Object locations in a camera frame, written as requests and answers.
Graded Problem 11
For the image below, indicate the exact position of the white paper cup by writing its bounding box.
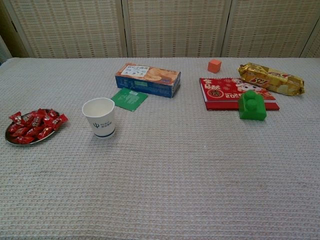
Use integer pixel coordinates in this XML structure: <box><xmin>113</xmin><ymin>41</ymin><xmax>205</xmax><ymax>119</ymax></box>
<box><xmin>81</xmin><ymin>97</ymin><xmax>116</xmax><ymax>140</ymax></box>

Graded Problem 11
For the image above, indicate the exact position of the green foil sachet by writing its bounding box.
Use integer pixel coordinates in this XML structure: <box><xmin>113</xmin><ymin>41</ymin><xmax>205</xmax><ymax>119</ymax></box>
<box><xmin>111</xmin><ymin>87</ymin><xmax>149</xmax><ymax>113</ymax></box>

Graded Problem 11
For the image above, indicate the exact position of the white woven tablecloth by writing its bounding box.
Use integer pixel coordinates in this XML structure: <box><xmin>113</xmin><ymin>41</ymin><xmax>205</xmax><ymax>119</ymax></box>
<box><xmin>0</xmin><ymin>56</ymin><xmax>320</xmax><ymax>240</ymax></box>

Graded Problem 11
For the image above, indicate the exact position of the green toy building block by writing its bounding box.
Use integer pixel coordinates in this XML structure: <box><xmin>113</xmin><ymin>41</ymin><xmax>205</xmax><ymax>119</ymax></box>
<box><xmin>237</xmin><ymin>89</ymin><xmax>268</xmax><ymax>123</ymax></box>

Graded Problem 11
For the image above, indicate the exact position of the red candies pile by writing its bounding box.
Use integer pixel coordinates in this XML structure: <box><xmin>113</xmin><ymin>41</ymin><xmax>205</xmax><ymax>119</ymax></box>
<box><xmin>4</xmin><ymin>109</ymin><xmax>62</xmax><ymax>146</ymax></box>

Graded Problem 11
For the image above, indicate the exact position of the woven rattan screen panel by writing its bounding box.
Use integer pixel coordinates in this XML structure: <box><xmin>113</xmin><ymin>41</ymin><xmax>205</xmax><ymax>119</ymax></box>
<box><xmin>121</xmin><ymin>0</ymin><xmax>232</xmax><ymax>58</ymax></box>
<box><xmin>4</xmin><ymin>0</ymin><xmax>129</xmax><ymax>59</ymax></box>
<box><xmin>221</xmin><ymin>0</ymin><xmax>320</xmax><ymax>58</ymax></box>
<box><xmin>299</xmin><ymin>22</ymin><xmax>320</xmax><ymax>59</ymax></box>

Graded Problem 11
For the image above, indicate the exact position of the gold biscuit packet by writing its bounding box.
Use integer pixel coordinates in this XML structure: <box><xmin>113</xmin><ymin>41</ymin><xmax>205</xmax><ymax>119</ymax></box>
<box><xmin>236</xmin><ymin>62</ymin><xmax>306</xmax><ymax>97</ymax></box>

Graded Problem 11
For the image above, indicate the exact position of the orange and blue cookie box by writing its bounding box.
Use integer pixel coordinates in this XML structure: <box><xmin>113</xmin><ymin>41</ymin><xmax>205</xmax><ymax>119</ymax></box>
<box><xmin>114</xmin><ymin>62</ymin><xmax>182</xmax><ymax>99</ymax></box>

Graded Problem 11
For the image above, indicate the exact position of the small orange cube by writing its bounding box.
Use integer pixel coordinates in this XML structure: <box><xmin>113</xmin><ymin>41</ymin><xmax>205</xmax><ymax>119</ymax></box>
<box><xmin>207</xmin><ymin>58</ymin><xmax>223</xmax><ymax>74</ymax></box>

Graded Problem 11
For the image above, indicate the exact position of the red desk calendar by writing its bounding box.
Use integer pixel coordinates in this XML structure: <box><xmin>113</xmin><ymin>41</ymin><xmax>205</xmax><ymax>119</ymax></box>
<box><xmin>198</xmin><ymin>77</ymin><xmax>281</xmax><ymax>111</ymax></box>

